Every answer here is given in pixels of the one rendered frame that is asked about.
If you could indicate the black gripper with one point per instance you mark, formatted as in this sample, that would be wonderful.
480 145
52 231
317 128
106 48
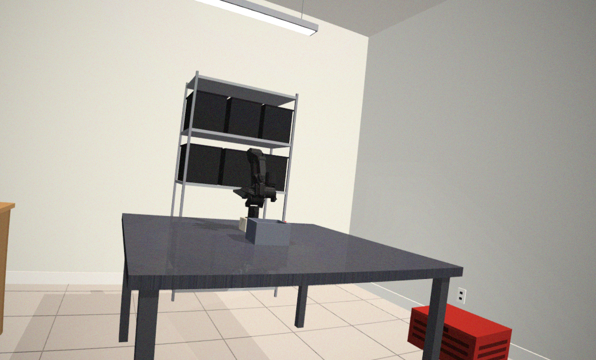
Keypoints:
256 191

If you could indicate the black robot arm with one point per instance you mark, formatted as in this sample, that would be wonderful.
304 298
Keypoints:
259 175

